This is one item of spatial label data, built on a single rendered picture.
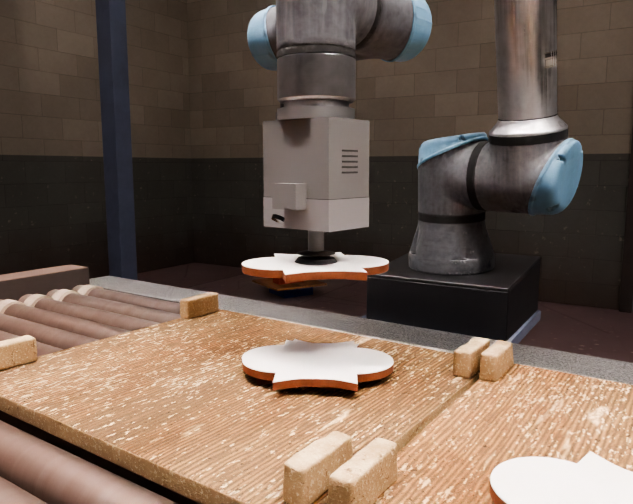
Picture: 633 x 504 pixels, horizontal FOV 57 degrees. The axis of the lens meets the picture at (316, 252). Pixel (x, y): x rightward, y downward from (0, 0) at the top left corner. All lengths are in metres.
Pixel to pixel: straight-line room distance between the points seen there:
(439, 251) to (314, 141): 0.52
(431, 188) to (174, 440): 0.68
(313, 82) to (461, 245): 0.55
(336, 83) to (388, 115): 5.21
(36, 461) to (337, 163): 0.34
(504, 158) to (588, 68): 4.39
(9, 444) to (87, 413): 0.06
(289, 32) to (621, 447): 0.43
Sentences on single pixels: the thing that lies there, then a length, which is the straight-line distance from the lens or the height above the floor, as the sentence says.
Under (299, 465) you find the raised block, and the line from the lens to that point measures 0.37.
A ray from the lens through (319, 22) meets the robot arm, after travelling 0.56.
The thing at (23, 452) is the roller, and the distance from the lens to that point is 0.53.
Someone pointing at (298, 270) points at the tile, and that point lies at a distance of 0.54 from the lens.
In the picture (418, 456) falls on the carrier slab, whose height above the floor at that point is 0.94.
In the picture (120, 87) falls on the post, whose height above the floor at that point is 1.76.
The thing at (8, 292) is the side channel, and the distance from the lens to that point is 1.13.
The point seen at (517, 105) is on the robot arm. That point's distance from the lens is 0.94.
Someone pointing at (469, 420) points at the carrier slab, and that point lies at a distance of 0.51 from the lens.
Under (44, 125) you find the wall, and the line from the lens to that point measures 5.97.
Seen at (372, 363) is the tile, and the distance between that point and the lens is 0.57.
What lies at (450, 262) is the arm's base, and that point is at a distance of 1.01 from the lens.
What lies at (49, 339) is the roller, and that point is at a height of 0.91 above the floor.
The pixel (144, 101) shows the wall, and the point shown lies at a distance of 6.74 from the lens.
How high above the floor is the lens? 1.14
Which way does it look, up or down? 8 degrees down
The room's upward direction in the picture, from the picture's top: straight up
